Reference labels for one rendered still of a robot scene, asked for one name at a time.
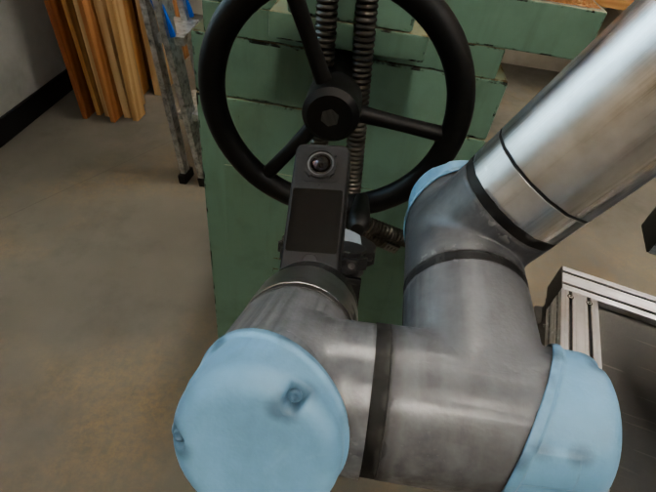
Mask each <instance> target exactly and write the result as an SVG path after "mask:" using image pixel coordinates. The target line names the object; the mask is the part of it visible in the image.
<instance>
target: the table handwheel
mask: <svg viewBox="0 0 656 492"><path fill-rule="evenodd" d="M268 1H270V0H222V2H221V3H220V4H219V6H218V8H217V9H216V11H215V13H214V14H213V16H212V17H211V19H210V21H209V24H208V26H207V29H206V31H205V34H204V37H203V40H202V44H201V49H200V54H199V62H198V88H199V96H200V101H201V105H202V110H203V113H204V116H205V119H206V122H207V125H208V127H209V130H210V132H211V134H212V136H213V138H214V140H215V142H216V144H217V145H218V147H219V149H220V150H221V152H222V153H223V155H224V156H225V158H226V159H227V161H228V162H229V163H230V164H231V165H232V167H233V168H234V169H235V170H236V171H237V172H238V173H239V174H240V175H241V176H242V177H243V178H244V179H245V180H247V181H248V182H249V183H250V184H251V185H253V186H254V187H256V188H257V189H258V190H260V191H261V192H263V193H264V194H266V195H268V196H269V197H271V198H273V199H275V200H277V201H279V202H281V203H283V204H285V205H289V197H290V190H291V183H290V182H288V181H286V180H284V179H282V178H281V177H279V176H278V175H276V174H277V173H278V172H279V171H280V170H281V169H282V168H283V167H284V166H285V165H286V164H287V163H288V162H289V161H290V160H291V159H292V157H293V156H294V155H295V154H296V150H297V148H298V146H299V145H301V144H307V143H308V142H309V141H310V140H312V139H313V138H314V137H318V138H320V139H322V140H324V141H330V142H335V141H340V140H343V139H345V138H347V137H348V136H350V135H351V134H352V133H353V132H354V130H355V129H356V127H357V125H358V122H359V123H364V124H368V125H373V126H377V127H382V128H387V129H391V130H395V131H399V132H403V133H407V134H411V135H414V136H418V137H422V138H425V139H429V140H433V141H435V142H434V144H433V145H432V147H431V149H430V151H429V152H428V153H427V155H426V156H425V157H424V158H423V160H422V161H421V162H420V163H419V164H418V165H417V166H416V167H415V168H413V169H412V170H411V171H410V172H408V173H407V174H406V175H404V176H403V177H401V178H400V179H398V180H396V181H395V182H393V183H391V184H388V185H385V186H383V187H380V188H377V189H374V190H370V191H366V192H361V193H365V194H367V195H368V197H369V206H370V214H374V213H378V212H382V211H385V210H387V209H390V208H393V207H396V206H398V205H400V204H402V203H404V202H406V201H408V200H409V196H410V193H411V190H412V188H413V186H414V185H415V183H416V182H417V180H418V179H419V178H420V177H421V176H422V175H423V174H424V173H425V172H427V171H428V170H430V169H431V168H435V167H437V166H440V165H443V164H446V163H447V162H449V161H453V160H454V158H455V157H456V155H457V154H458V152H459V150H460V148H461V147H462V145H463V143H464V141H465V138H466V136H467V133H468V131H469V128H470V125H471V122H472V115H473V110H474V103H475V73H474V66H473V60H472V52H471V49H470V46H469V43H468V40H467V37H466V35H465V32H464V30H463V29H462V27H461V25H460V23H459V21H458V19H457V18H456V16H455V14H454V13H453V11H452V10H451V8H450V7H449V6H448V4H447V3H446V2H445V0H391V1H392V2H394V3H395V4H397V5H398V6H400V7H401V8H402V9H403V10H405V11H406V12H407V13H408V14H409V15H410V16H412V17H413V18H414V19H415V20H416V21H417V23H418V24H419V25H420V26H421V27H422V28H423V30H424V31H425V32H426V34H427V35H428V37H429V38H430V40H431V42H432V44H433V46H434V47H435V49H436V51H437V53H438V55H439V58H440V60H441V63H442V67H443V70H444V75H445V80H446V90H447V99H446V108H445V114H444V119H443V122H442V125H437V124H433V123H429V122H425V121H421V120H416V119H412V118H408V117H403V116H400V115H396V114H393V113H389V112H386V111H382V110H379V109H376V108H372V107H369V106H365V105H362V93H361V90H360V88H359V86H358V84H357V83H356V82H355V81H354V78H353V76H352V70H351V67H352V63H351V62H352V60H353V58H352V55H353V51H347V50H341V49H335V51H336V52H335V54H334V56H335V58H334V65H333V67H332V69H331V70H329V67H328V65H327V62H326V60H325V57H324V54H323V52H322V49H321V46H320V43H319V41H318V38H317V35H316V32H315V29H314V26H313V23H312V20H311V16H310V13H309V10H308V5H307V2H306V0H287V3H288V6H289V8H290V11H291V14H292V16H293V19H294V22H295V24H296V27H297V29H298V31H299V34H300V37H301V39H302V43H303V46H304V49H305V52H306V55H307V60H308V63H309V66H310V69H311V72H312V75H313V78H314V81H313V82H312V83H311V85H310V87H309V90H308V92H307V96H306V99H305V102H304V104H303V109H302V115H303V120H304V123H305V125H304V126H303V127H302V128H301V129H300V130H299V131H298V132H297V134H296V135H295V136H294V137H293V138H292V139H291V140H290V141H289V142H288V143H287V144H286V145H285V146H284V147H283V148H282V149H281V150H280V151H279V152H278V153H277V154H276V155H275V156H274V157H273V158H272V159H271V160H270V161H269V162H268V163H267V164H266V165H264V164H263V163H262V162H261V161H260V160H259V159H258V158H257V157H256V156H255V155H254V154H253V153H252V152H251V151H250V149H249V148H248V147H247V145H246V144H245V142H243V141H242V139H241V137H240V136H239V134H238V132H237V130H236V128H235V126H234V124H233V121H232V119H231V116H230V113H229V110H228V106H227V101H226V65H227V60H228V56H229V53H230V50H231V47H232V44H233V42H234V40H235V38H236V36H237V34H238V33H239V31H240V29H241V28H242V26H243V25H244V24H245V23H246V21H247V20H248V19H249V18H251V16H252V15H253V14H254V13H255V12H257V11H258V10H259V9H260V8H261V7H262V6H263V5H264V4H265V3H267V2H268Z"/></svg>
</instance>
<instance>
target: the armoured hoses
mask: <svg viewBox="0 0 656 492"><path fill-rule="evenodd" d="M316 1H317V4H316V5H315V7H316V8H317V10H316V12H315V13H316V18H315V20H316V24H315V27H316V30H315V32H316V35H317V38H318V41H319V43H320V46H321V49H322V52H323V54H324V57H325V60H326V62H327V65H328V67H329V70H331V69H332V67H333V65H334V58H335V56H334V54H335V52H336V51H335V49H334V48H335V47H336V44H335V41H336V37H335V35H336V34H337V31H336V30H335V29H336V28H337V25H336V22H337V20H338V19H337V18H336V16H337V14H338V12H337V9H338V8H339V6H338V4H337V3H338V2H339V0H316ZM356 1H357V3H356V4H355V7H356V8H357V9H356V10H355V14H356V17H355V18H354V20H355V21H356V23H355V24H354V27H355V30H354V32H353V33H354V34H355V35H354V36H353V40H354V42H353V44H352V45H353V47H354V48H353V49H352V51H353V55H352V58H353V60H352V62H351V63H352V67H351V70H352V76H353V78H354V81H355V82H356V83H357V84H358V86H359V88H360V90H361V93H362V105H365V106H368V104H369V101H368V100H369V99H370V96H369V94H370V88H371V85H370V83H371V76H372V73H371V71H372V69H373V68H372V65H373V62H372V59H374V57H373V54H374V49H373V48H374V47H375V44H374V41H375V39H376V38H375V36H374V35H375V34H376V30H375V28H376V27H377V25H376V24H375V22H376V21H377V18H376V16H377V15H378V11H377V9H378V7H379V5H378V1H379V0H356ZM366 125H367V124H364V123H359V122H358V125H357V127H356V129H355V130H354V132H353V133H352V134H351V135H350V136H348V137H347V146H346V147H347V148H348V151H349V155H350V178H349V189H348V194H354V193H360V192H361V183H362V171H363V168H362V167H363V161H364V159H363V158H364V151H365V150H364V148H365V140H366V136H365V135H366V130H367V126H366ZM328 143H329V141H324V140H322V139H320V138H318V137H314V138H313V139H312V140H310V144H324V145H329V144H328ZM359 235H360V236H364V237H366V238H367V239H369V240H370V241H372V242H373V243H374V244H375V245H376V246H377V247H380V248H383V250H386V251H389V252H392V253H395V252H397V251H398V249H399V248H400V246H402V247H405V243H404V238H403V229H400V228H397V227H394V226H393V225H388V224H387V223H384V222H381V221H378V220H377V219H373V218H370V224H369V228H368V230H367V231H365V232H363V233H361V234H359Z"/></svg>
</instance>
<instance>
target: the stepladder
mask: <svg viewBox="0 0 656 492"><path fill-rule="evenodd" d="M139 1H140V6H141V10H142V14H143V21H144V25H145V30H146V34H147V38H148V42H149V46H150V50H151V53H152V58H153V62H154V66H155V70H156V74H157V78H158V83H159V87H160V91H161V95H162V99H163V102H164V107H165V111H166V115H167V119H168V123H169V127H170V132H171V136H172V140H173V144H174V148H175V152H176V156H177V160H178V164H179V168H180V173H179V175H178V178H179V182H180V184H183V185H186V184H187V183H188V181H189V180H190V179H191V178H192V176H193V175H194V172H193V168H192V167H189V166H188V161H187V157H186V152H185V144H184V140H183V135H182V131H181V127H180V122H179V119H182V120H183V121H184V126H185V130H186V134H187V138H188V142H189V145H190V149H191V153H192V157H193V161H194V165H195V168H196V172H197V176H198V179H197V180H198V183H199V186H204V176H203V165H202V154H201V143H200V133H199V124H198V110H197V99H196V92H197V90H192V91H191V90H190V85H189V80H188V75H187V70H186V66H185V57H184V52H183V47H182V46H185V45H187V48H188V52H189V56H190V60H191V64H192V69H193V73H194V64H193V53H192V42H191V30H192V29H193V28H194V27H195V26H196V25H197V24H198V23H199V20H194V19H192V18H193V17H194V14H193V11H192V9H191V7H190V4H189V1H188V0H177V4H178V8H179V12H180V17H176V14H175V9H174V5H173V0H139ZM154 12H155V13H154ZM156 20H157V21H156ZM157 23H158V25H157ZM158 26H159V30H160V31H159V30H158ZM162 43H163V45H164V49H165V53H166V57H167V61H168V64H169V67H170V71H171V75H172V79H173V83H174V86H175V90H176V94H177V98H178V102H179V105H180V109H179V111H178V113H177V110H176V105H175V101H174V96H173V92H172V87H171V83H170V78H169V74H168V69H167V65H166V61H165V57H164V52H163V48H162ZM178 117H179V118H178Z"/></svg>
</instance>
